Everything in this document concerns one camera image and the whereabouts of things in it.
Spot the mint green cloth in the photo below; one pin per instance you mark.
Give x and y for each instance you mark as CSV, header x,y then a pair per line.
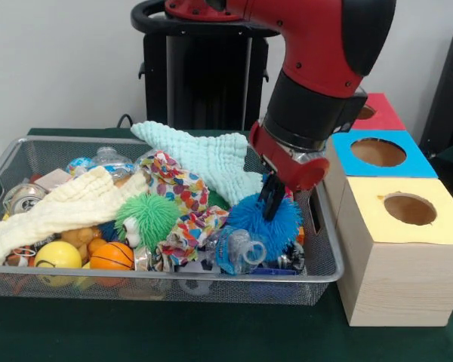
x,y
204,154

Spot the green spiky ball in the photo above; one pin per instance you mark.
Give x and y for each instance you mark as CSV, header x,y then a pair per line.
x,y
149,217

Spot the yellow smiley ball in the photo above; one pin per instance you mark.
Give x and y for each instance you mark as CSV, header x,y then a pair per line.
x,y
57,258

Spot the crushed silver can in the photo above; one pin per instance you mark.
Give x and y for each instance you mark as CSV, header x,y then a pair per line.
x,y
293,256

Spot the blue spiky ball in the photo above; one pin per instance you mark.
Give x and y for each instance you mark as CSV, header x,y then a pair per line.
x,y
249,226

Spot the colourful patterned cloth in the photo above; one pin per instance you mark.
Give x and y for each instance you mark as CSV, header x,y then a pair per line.
x,y
185,200

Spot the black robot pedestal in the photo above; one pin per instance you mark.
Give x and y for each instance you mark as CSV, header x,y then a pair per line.
x,y
204,83

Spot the orange toy basketball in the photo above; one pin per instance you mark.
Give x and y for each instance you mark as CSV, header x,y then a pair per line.
x,y
112,258

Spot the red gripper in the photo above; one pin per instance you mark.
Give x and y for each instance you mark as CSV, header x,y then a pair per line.
x,y
287,162

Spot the shallow clear mesh bin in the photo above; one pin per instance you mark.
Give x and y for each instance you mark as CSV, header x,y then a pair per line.
x,y
321,271

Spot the crushed clear water bottle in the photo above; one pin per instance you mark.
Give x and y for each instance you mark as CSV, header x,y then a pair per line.
x,y
238,250

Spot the wooden box with three holes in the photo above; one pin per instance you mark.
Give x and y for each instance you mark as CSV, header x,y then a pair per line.
x,y
400,279

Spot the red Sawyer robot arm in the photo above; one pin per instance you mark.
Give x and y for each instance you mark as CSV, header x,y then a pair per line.
x,y
325,45

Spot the pale yellow cloth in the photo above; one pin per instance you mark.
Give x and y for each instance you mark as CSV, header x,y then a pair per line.
x,y
68,204

